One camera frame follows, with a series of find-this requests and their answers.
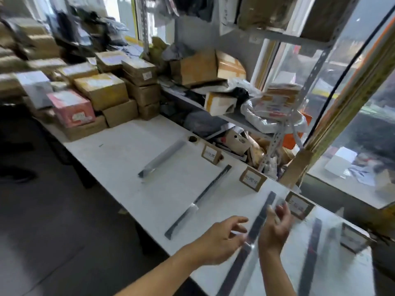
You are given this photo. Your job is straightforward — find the person's right hand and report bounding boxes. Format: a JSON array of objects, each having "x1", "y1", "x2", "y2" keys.
[{"x1": 258, "y1": 202, "x2": 293, "y2": 257}]

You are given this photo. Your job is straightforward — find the pile of cardboard parcels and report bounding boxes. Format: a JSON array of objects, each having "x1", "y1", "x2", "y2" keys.
[{"x1": 0, "y1": 18, "x2": 161, "y2": 142}]

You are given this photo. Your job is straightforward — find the small handwritten cardboard box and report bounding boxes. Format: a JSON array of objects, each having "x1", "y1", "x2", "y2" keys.
[{"x1": 170, "y1": 58, "x2": 186, "y2": 85}]

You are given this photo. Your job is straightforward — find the person's left hand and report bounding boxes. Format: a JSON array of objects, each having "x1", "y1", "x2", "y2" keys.
[{"x1": 189, "y1": 215, "x2": 251, "y2": 268}]

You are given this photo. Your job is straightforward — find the orange white wrapped bundle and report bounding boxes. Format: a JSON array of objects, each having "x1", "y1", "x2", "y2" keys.
[{"x1": 253, "y1": 83, "x2": 304, "y2": 120}]

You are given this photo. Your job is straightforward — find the white box outdoors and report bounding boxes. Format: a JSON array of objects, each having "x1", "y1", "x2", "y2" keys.
[{"x1": 324, "y1": 147, "x2": 358, "y2": 178}]

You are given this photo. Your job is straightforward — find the grey metal shelf rack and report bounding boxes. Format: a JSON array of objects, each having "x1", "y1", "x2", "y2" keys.
[{"x1": 135, "y1": 0, "x2": 365, "y2": 173}]

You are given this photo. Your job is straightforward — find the clear acrylic divider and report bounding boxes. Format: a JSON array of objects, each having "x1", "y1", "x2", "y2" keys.
[
  {"x1": 216, "y1": 191, "x2": 277, "y2": 296},
  {"x1": 164, "y1": 164, "x2": 232, "y2": 241},
  {"x1": 137, "y1": 139, "x2": 188, "y2": 178},
  {"x1": 297, "y1": 217, "x2": 323, "y2": 296}
]

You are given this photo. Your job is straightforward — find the person's left forearm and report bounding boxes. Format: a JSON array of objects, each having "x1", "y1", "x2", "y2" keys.
[{"x1": 114, "y1": 247, "x2": 206, "y2": 296}]

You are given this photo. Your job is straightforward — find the white woven sack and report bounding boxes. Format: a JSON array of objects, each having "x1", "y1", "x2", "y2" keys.
[{"x1": 240, "y1": 98, "x2": 309, "y2": 134}]

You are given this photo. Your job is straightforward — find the black plastic bag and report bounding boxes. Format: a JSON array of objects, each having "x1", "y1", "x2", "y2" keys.
[{"x1": 231, "y1": 88, "x2": 250, "y2": 101}]

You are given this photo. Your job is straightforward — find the crumpled grey plastic bag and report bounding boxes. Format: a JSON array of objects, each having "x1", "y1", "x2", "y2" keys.
[{"x1": 162, "y1": 43, "x2": 195, "y2": 62}]

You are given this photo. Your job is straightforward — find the pile of grey plastic mailers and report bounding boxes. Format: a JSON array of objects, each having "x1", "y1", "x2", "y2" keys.
[{"x1": 46, "y1": 6, "x2": 142, "y2": 64}]

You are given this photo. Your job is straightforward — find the large yellow-taped cardboard box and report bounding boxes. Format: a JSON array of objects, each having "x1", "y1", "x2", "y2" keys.
[{"x1": 179, "y1": 49, "x2": 247, "y2": 88}]

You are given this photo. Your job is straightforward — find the olive yellow bag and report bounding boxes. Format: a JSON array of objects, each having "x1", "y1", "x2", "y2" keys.
[{"x1": 140, "y1": 37, "x2": 169, "y2": 74}]

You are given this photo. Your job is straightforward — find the orange paper bag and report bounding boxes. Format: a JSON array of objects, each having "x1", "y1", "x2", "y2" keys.
[{"x1": 282, "y1": 112, "x2": 313, "y2": 150}]

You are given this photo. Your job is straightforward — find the yellow framed window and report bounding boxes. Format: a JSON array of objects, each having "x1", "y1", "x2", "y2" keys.
[{"x1": 102, "y1": 0, "x2": 146, "y2": 44}]

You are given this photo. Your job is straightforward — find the brown cardboard sign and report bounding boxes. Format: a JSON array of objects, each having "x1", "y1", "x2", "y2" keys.
[
  {"x1": 201, "y1": 144, "x2": 223, "y2": 165},
  {"x1": 284, "y1": 191, "x2": 315, "y2": 220},
  {"x1": 239, "y1": 166, "x2": 268, "y2": 192},
  {"x1": 339, "y1": 222, "x2": 377, "y2": 254}
]

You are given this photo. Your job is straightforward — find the white foam box yellow tape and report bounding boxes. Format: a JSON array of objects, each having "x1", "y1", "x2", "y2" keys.
[{"x1": 204, "y1": 91, "x2": 237, "y2": 117}]

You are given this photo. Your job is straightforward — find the glass storefront with taped frame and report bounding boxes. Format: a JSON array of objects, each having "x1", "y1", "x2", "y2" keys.
[{"x1": 250, "y1": 0, "x2": 395, "y2": 231}]

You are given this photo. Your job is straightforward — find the beige storage basket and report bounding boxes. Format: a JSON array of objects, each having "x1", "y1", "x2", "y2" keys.
[{"x1": 225, "y1": 129, "x2": 252, "y2": 155}]

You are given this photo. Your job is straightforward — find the cardboard box on rack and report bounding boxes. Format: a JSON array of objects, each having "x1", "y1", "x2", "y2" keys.
[
  {"x1": 236, "y1": 0, "x2": 298, "y2": 31},
  {"x1": 301, "y1": 0, "x2": 362, "y2": 42}
]

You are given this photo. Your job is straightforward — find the black plastic bags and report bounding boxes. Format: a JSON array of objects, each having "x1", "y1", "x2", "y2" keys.
[{"x1": 172, "y1": 0, "x2": 216, "y2": 22}]

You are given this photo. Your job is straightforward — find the tall narrow cardboard piece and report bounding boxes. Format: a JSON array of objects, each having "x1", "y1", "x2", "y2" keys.
[{"x1": 279, "y1": 148, "x2": 314, "y2": 188}]

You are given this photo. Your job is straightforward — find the dark grey plastic mailer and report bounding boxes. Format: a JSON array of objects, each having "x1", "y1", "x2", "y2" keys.
[{"x1": 184, "y1": 111, "x2": 229, "y2": 138}]

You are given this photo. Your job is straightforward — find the pink printed parcel box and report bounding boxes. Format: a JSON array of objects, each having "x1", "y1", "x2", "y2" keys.
[{"x1": 46, "y1": 89, "x2": 96, "y2": 128}]

